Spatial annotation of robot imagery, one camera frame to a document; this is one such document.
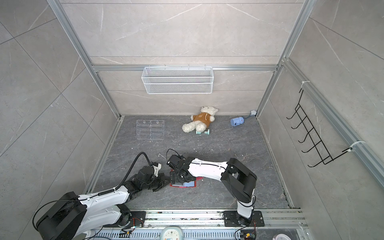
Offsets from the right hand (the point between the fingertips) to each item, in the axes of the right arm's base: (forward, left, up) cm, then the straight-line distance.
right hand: (179, 178), depth 86 cm
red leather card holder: (-3, -5, 0) cm, 6 cm away
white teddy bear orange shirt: (+39, -15, +6) cm, 42 cm away
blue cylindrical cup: (+42, -42, +2) cm, 59 cm away
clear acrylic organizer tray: (+34, +22, +4) cm, 41 cm away
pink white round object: (-29, -49, +1) cm, 56 cm away
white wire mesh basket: (+58, +1, +29) cm, 65 cm away
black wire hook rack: (+2, -62, +29) cm, 68 cm away
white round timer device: (-26, +2, +2) cm, 26 cm away
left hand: (-1, +3, +3) cm, 5 cm away
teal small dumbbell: (+33, -19, +1) cm, 38 cm away
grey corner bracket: (+54, -59, -2) cm, 80 cm away
